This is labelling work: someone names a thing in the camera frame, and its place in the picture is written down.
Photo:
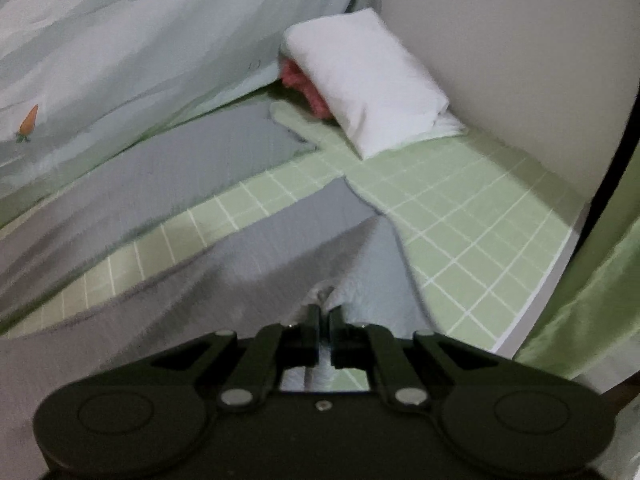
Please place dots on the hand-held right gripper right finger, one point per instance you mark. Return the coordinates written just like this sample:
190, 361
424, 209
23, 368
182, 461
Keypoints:
337, 340

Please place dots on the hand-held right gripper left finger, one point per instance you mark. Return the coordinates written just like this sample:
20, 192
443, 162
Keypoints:
312, 340

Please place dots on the grey blanket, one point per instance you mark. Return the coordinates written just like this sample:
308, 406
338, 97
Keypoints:
270, 260

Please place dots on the green checked bed sheet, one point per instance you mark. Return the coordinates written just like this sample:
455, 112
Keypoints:
450, 210

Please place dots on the pink fluffy cloth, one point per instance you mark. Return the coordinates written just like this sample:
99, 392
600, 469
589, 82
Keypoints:
304, 87

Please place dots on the green curtain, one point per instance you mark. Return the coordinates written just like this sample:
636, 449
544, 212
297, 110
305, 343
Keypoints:
600, 300

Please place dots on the white pillow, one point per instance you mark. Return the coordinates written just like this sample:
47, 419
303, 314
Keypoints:
370, 75

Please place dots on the pale carrot print quilt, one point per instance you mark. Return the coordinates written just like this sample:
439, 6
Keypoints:
150, 35

